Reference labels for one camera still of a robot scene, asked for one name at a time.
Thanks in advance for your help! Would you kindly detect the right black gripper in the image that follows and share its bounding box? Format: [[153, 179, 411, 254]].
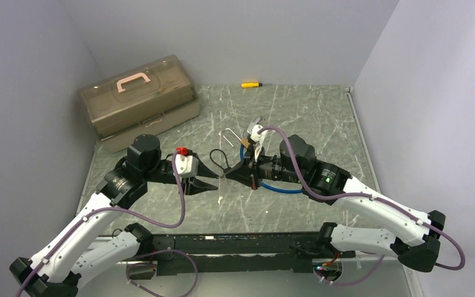
[[226, 144, 305, 190]]

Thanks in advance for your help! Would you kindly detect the small black cable lock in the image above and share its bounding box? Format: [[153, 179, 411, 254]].
[[209, 148, 232, 178]]

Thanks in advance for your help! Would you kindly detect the brass padlock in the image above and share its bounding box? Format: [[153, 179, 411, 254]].
[[221, 128, 250, 148]]

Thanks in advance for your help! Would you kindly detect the blue cable lock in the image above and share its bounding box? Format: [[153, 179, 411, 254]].
[[239, 116, 302, 194]]

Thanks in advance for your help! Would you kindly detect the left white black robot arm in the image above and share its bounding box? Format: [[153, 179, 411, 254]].
[[9, 134, 216, 296]]

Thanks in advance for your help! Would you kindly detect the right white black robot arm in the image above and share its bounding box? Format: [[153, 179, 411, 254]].
[[288, 135, 446, 272]]

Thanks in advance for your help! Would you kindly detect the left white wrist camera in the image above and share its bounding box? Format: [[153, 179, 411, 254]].
[[174, 147, 199, 178]]

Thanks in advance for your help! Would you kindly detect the aluminium frame rail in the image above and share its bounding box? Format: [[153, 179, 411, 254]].
[[40, 87, 422, 297]]

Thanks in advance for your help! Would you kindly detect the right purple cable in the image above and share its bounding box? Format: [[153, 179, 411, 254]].
[[257, 125, 466, 287]]

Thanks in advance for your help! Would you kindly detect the purple cable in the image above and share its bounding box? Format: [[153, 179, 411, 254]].
[[14, 150, 199, 297], [257, 125, 466, 287]]

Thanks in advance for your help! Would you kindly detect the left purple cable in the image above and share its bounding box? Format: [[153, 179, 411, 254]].
[[14, 150, 199, 297]]

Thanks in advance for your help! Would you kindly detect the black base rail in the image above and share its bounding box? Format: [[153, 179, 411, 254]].
[[112, 231, 357, 276]]

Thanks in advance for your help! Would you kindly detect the yellow handled screwdriver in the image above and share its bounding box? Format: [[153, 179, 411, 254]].
[[241, 82, 263, 88]]

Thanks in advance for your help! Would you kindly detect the translucent brown toolbox pink handle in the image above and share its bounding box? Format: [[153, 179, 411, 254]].
[[77, 54, 200, 152]]

